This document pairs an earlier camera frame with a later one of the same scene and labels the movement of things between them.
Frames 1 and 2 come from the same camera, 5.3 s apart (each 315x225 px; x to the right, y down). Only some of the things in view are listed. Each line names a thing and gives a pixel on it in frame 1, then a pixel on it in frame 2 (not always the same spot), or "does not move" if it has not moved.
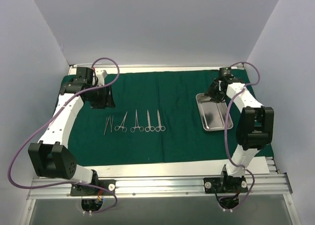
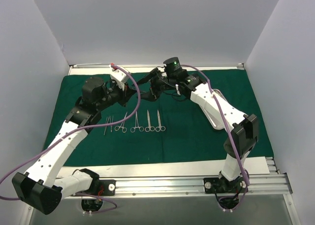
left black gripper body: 102,98 → 125,95
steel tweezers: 106,124 does not move
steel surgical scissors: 147,129 does not move
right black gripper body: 216,92 → 155,83
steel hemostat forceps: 124,129 does not move
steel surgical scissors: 160,127 does not move
